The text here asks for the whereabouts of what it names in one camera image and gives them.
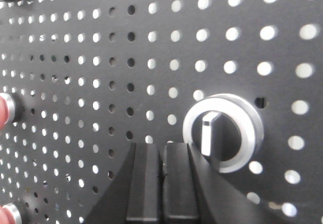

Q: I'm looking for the silver black rotary selector switch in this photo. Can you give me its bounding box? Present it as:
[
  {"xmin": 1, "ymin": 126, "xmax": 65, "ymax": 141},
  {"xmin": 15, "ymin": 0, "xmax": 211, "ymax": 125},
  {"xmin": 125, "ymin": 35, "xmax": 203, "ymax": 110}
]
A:
[{"xmin": 183, "ymin": 93, "xmax": 264, "ymax": 174}]

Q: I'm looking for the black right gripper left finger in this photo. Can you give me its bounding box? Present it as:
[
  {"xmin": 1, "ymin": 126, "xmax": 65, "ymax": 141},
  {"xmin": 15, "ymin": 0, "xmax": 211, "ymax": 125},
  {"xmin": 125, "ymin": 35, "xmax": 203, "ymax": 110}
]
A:
[{"xmin": 85, "ymin": 143, "xmax": 163, "ymax": 223}]

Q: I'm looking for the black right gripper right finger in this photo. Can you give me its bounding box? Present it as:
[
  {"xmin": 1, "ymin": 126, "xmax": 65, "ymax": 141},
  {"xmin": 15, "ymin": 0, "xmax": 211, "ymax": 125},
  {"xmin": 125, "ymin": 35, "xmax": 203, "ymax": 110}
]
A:
[{"xmin": 163, "ymin": 143, "xmax": 283, "ymax": 223}]

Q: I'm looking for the lower red push button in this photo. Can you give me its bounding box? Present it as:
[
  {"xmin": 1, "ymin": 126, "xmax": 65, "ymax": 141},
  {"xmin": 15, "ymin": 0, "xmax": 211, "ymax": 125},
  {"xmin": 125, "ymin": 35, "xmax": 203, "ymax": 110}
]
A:
[{"xmin": 1, "ymin": 203, "xmax": 22, "ymax": 224}]

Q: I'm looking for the black perforated pegboard panel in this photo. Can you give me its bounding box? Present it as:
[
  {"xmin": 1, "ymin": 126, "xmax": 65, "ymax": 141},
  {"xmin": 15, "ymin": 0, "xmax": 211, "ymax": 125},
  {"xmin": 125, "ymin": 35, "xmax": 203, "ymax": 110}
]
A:
[{"xmin": 1, "ymin": 0, "xmax": 322, "ymax": 223}]

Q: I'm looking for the middle red push button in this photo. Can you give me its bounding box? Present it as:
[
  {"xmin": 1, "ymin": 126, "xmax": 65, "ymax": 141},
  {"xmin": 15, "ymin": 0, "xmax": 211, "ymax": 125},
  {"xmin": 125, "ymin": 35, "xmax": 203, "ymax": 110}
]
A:
[{"xmin": 1, "ymin": 92, "xmax": 23, "ymax": 130}]

